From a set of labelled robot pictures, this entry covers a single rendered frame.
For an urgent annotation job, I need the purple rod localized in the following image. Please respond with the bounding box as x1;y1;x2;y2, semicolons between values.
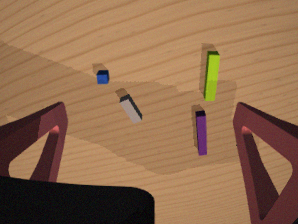
195;110;207;156

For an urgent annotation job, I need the small blue block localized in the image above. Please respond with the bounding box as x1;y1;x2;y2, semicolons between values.
97;70;109;84

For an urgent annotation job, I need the grey rod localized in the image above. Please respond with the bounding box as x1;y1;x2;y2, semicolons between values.
120;94;142;124

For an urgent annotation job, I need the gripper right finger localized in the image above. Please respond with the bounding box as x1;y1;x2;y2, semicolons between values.
233;102;298;224

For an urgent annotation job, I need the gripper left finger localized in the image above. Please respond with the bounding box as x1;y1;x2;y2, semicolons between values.
0;102;68;182

